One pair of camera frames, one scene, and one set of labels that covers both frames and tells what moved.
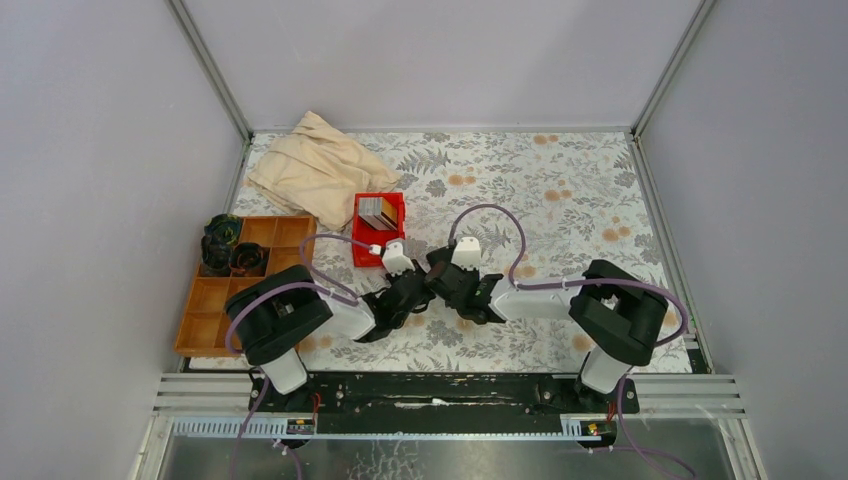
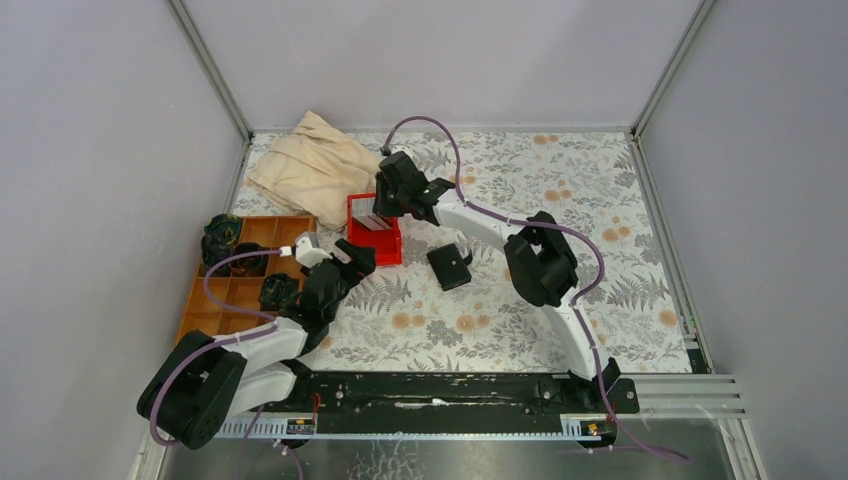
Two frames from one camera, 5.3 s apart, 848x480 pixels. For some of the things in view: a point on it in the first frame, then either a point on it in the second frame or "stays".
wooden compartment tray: [203, 329] stays
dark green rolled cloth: [224, 228] stays
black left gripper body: [390, 278] -> [343, 288]
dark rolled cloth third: [249, 259] stays
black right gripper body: [473, 274] -> [379, 179]
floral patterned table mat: [525, 252] stays
